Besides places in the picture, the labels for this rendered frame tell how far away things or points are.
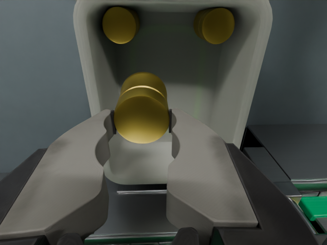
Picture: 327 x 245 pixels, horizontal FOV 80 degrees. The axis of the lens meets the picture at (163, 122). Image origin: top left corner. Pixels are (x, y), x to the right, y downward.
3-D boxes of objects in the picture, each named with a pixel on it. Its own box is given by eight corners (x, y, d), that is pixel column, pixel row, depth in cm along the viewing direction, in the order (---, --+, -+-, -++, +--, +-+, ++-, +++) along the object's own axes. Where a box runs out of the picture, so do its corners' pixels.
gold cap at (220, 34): (196, 43, 25) (205, 50, 21) (190, 12, 23) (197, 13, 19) (225, 33, 24) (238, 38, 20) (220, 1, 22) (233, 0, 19)
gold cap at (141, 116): (118, 71, 14) (107, 94, 11) (167, 71, 15) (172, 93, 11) (123, 114, 16) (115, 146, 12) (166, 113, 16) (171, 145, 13)
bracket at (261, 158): (227, 193, 32) (244, 236, 26) (239, 147, 27) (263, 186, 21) (248, 192, 32) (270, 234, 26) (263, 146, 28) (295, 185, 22)
